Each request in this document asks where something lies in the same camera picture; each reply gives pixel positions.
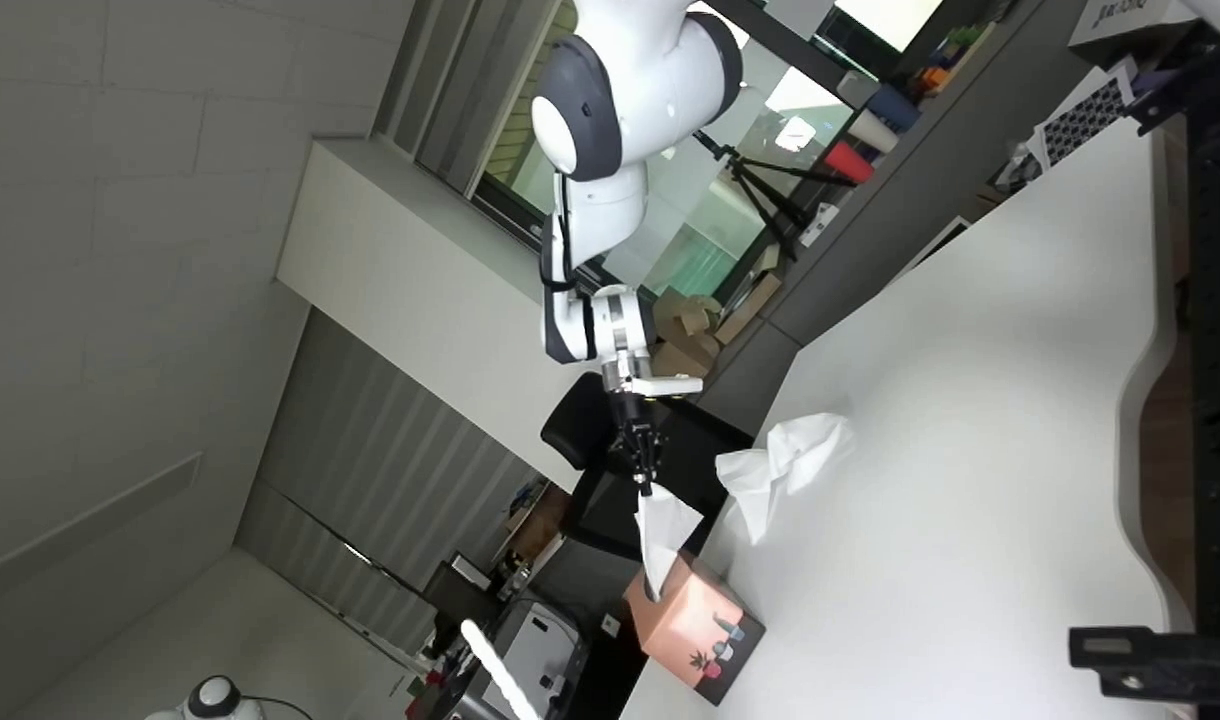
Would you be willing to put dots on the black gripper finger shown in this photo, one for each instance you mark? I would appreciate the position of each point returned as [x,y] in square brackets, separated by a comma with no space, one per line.
[644,470]

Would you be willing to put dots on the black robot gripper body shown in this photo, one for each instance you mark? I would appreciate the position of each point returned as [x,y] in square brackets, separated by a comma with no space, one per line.
[621,354]

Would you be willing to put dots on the white tissue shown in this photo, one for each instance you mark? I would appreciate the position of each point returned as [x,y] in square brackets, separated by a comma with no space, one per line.
[754,478]
[799,448]
[661,524]

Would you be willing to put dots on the pink tissue box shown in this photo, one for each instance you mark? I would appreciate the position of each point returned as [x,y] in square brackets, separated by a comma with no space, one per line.
[695,624]

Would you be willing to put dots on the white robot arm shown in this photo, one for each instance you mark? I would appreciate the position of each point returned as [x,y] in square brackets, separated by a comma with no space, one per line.
[629,81]

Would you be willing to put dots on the black office chair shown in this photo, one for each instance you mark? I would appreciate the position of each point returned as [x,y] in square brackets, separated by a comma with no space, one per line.
[600,505]

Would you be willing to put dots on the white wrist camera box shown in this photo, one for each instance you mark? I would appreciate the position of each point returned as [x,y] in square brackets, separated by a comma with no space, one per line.
[667,386]

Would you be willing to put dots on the black camera tripod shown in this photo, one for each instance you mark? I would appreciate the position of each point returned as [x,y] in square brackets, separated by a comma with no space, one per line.
[779,209]

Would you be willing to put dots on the black clamp bracket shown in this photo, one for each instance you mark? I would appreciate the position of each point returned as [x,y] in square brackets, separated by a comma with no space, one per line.
[1148,664]

